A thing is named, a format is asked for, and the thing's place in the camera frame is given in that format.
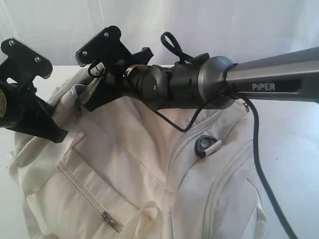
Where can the beige fabric duffel bag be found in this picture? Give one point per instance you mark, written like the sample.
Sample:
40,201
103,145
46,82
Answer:
122,158

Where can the white backdrop curtain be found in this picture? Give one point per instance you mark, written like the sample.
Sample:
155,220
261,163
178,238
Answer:
242,30

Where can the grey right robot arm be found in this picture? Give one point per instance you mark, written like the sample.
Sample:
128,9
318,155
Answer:
215,84

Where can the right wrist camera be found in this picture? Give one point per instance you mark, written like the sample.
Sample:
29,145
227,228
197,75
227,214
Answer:
105,47

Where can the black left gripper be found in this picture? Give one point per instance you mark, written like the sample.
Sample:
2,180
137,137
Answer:
21,110

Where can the dark front pocket zipper pull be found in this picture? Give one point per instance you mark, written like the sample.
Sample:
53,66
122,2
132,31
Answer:
112,222

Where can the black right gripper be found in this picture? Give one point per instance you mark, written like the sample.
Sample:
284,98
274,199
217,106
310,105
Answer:
109,72

